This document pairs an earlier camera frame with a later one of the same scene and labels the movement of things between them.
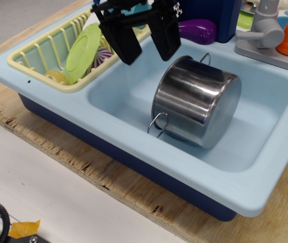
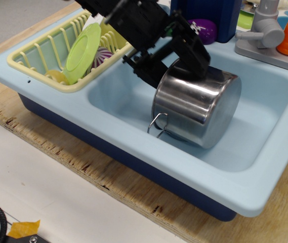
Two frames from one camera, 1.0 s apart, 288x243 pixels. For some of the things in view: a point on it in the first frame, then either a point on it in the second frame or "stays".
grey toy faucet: [266, 34] stays
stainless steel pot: [200, 102] stays
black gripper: [163, 15] -> [146, 26]
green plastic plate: [82, 53] stays
